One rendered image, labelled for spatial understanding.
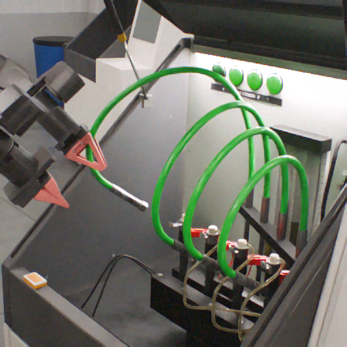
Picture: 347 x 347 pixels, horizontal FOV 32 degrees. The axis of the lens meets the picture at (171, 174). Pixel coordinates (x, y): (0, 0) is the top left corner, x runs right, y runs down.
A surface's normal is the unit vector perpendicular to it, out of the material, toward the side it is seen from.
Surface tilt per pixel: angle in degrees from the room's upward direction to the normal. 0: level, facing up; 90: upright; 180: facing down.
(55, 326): 90
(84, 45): 90
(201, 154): 90
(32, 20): 90
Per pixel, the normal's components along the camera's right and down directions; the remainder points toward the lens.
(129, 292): 0.04, -0.95
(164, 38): 0.44, 0.30
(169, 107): 0.66, 0.26
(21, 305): -0.75, 0.18
